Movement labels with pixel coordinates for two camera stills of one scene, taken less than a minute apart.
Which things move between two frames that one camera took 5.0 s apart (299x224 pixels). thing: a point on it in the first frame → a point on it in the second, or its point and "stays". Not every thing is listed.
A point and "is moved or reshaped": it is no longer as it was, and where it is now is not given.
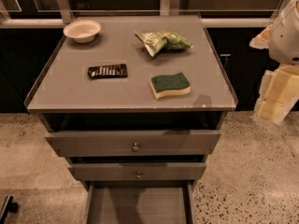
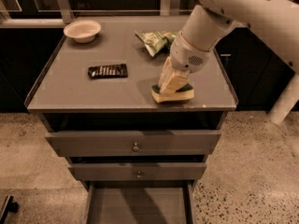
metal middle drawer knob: x=139 y=175 stays
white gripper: x=285 y=39 → x=188 y=57
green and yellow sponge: x=167 y=85 is moved or reshaped
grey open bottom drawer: x=145 y=202 stays
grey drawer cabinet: x=135 y=104 stays
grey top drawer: x=136 y=143 stays
